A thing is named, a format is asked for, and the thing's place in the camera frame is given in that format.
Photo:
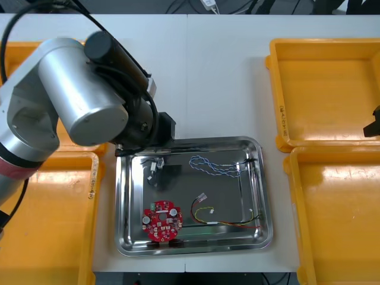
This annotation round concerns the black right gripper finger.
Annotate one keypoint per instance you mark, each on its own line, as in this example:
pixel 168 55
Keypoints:
pixel 377 114
pixel 373 129

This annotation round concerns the yellow-orange plastic bin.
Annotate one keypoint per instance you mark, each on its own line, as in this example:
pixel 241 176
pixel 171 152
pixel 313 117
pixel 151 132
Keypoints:
pixel 323 95
pixel 53 222
pixel 17 50
pixel 341 225

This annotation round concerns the white power adapter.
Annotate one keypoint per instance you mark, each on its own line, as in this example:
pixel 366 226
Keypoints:
pixel 208 3

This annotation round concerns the silver-grey and black left arm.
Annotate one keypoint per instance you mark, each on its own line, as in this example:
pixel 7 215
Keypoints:
pixel 74 89

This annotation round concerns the steel tray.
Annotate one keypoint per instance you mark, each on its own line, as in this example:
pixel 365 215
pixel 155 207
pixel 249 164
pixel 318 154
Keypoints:
pixel 222 190

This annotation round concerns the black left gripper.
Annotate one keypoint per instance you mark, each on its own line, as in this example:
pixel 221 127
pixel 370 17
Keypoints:
pixel 167 129

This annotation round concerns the round red circuit board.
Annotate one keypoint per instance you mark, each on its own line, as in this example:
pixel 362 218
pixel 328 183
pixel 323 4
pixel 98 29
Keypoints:
pixel 158 227

